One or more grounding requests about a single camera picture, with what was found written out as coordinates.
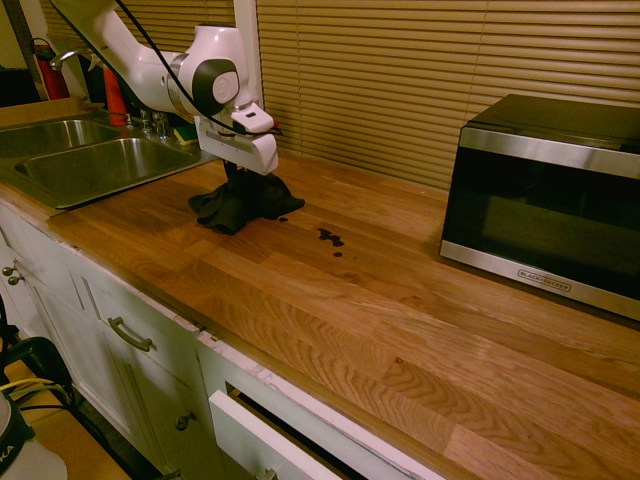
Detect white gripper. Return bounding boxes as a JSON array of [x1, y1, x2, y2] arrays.
[[195, 115, 280, 188]]

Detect white open drawer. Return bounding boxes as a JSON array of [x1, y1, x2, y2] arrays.
[[208, 388, 361, 480]]

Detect wide beige window blinds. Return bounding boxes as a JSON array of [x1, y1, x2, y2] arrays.
[[256, 0, 640, 192]]

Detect white kitchen cabinet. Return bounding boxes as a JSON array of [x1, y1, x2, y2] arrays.
[[0, 197, 444, 480]]

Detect chrome faucet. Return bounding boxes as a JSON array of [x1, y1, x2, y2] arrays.
[[48, 49, 171, 140]]

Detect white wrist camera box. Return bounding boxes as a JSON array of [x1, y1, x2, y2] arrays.
[[230, 105, 276, 135]]

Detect red fire extinguisher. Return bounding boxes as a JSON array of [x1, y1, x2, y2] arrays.
[[30, 38, 71, 102]]

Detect large dark liquid spill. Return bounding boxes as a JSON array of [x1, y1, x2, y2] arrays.
[[316, 227, 347, 259]]

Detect narrow beige window blinds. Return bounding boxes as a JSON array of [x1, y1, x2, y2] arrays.
[[42, 0, 237, 55]]

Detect black metal stand frame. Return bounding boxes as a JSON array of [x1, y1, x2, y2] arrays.
[[0, 336, 77, 406]]

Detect metal bar cabinet handle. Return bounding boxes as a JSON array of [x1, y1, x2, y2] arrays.
[[106, 315, 154, 353]]

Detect black box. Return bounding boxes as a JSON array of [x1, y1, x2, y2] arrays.
[[0, 67, 42, 109]]

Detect white window frame post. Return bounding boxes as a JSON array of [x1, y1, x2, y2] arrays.
[[232, 0, 264, 109]]

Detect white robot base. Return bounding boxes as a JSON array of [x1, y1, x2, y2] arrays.
[[0, 392, 69, 480]]

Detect yellow cable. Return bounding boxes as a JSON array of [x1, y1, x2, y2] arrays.
[[0, 377, 57, 394]]

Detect stainless steel double sink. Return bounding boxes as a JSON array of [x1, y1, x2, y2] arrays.
[[0, 118, 220, 210]]

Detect black cloth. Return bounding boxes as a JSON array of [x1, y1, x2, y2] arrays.
[[187, 170, 307, 237]]

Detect red spray bottle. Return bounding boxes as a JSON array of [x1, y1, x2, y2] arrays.
[[88, 53, 128, 127]]

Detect black steel microwave oven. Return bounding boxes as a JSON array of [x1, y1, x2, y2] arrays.
[[438, 93, 640, 322]]

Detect yellow green sponge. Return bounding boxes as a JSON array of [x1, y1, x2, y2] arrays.
[[172, 125, 202, 148]]

